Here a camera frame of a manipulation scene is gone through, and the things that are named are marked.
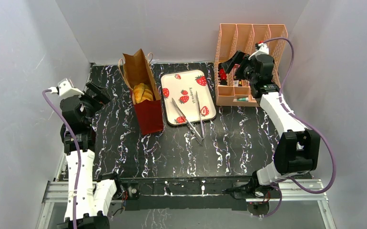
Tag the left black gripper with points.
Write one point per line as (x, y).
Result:
(100, 97)

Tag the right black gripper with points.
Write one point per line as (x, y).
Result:
(239, 63)

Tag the fake bread loaf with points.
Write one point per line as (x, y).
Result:
(138, 91)
(147, 94)

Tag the red brown paper bag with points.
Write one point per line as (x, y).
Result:
(139, 78)

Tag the metal tongs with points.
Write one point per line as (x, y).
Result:
(197, 135)

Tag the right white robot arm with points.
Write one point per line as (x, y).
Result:
(297, 150)

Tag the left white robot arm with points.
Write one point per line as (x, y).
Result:
(88, 202)

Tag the red black bottle stack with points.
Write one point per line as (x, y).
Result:
(222, 77)

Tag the peach desk organizer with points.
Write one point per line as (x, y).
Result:
(239, 37)

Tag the green white tube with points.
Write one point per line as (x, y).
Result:
(244, 99)

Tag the strawberry print tray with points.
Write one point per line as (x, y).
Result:
(191, 92)

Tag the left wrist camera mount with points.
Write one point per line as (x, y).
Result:
(65, 89)

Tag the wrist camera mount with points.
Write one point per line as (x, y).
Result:
(65, 89)
(260, 48)

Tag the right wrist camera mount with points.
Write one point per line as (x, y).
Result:
(260, 48)

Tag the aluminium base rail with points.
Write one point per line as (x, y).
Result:
(56, 192)

